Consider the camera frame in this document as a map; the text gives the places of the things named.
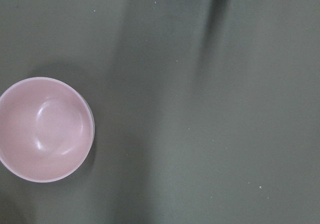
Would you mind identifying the small pink bowl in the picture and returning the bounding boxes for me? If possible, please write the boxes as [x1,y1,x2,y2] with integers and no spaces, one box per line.
[0,77,95,183]

